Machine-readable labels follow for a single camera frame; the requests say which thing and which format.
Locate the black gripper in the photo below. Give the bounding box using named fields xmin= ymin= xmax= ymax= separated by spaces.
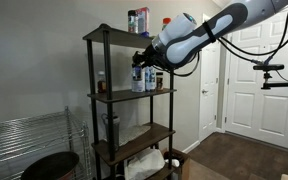
xmin=132 ymin=44 xmax=167 ymax=70

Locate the glass jar with black lid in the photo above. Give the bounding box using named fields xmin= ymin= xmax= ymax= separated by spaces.
xmin=126 ymin=9 xmax=139 ymax=34

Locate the white patterned water bottle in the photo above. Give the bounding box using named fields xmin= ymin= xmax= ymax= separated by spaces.
xmin=144 ymin=66 xmax=157 ymax=92

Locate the white cylindrical canister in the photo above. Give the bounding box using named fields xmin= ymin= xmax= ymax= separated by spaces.
xmin=130 ymin=71 xmax=146 ymax=93

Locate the small brown syrup bottle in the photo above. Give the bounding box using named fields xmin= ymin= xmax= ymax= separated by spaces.
xmin=96 ymin=70 xmax=107 ymax=94

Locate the yellow spice bottle orange lid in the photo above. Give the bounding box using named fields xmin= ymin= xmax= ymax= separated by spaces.
xmin=161 ymin=17 xmax=173 ymax=32

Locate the white mesh cloth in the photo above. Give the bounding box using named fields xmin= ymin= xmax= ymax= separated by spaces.
xmin=118 ymin=123 xmax=152 ymax=147

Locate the grey drinking bottle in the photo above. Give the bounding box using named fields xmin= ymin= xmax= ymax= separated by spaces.
xmin=100 ymin=112 xmax=121 ymax=152

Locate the narrow white door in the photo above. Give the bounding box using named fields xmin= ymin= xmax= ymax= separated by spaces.
xmin=198 ymin=13 xmax=223 ymax=143

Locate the white bag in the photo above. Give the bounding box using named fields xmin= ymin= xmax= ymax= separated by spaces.
xmin=123 ymin=147 xmax=167 ymax=180

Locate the small white cup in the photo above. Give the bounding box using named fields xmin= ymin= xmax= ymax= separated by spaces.
xmin=165 ymin=158 xmax=181 ymax=168

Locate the brown cardboard box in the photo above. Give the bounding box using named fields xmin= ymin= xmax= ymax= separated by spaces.
xmin=161 ymin=148 xmax=192 ymax=180

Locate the wide white panel door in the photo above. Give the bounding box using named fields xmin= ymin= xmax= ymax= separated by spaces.
xmin=224 ymin=5 xmax=288 ymax=152

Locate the dark wood black-frame shelf unit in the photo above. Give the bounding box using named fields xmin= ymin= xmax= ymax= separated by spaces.
xmin=82 ymin=23 xmax=179 ymax=180

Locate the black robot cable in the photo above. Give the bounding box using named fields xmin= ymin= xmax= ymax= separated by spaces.
xmin=152 ymin=1 xmax=288 ymax=78

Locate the black stereo camera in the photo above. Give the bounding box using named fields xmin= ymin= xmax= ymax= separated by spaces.
xmin=252 ymin=63 xmax=285 ymax=72

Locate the metal wire rack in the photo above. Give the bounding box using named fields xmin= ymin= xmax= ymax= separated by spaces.
xmin=0 ymin=106 xmax=94 ymax=180

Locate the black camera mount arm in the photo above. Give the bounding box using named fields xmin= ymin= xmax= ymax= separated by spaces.
xmin=260 ymin=70 xmax=288 ymax=94

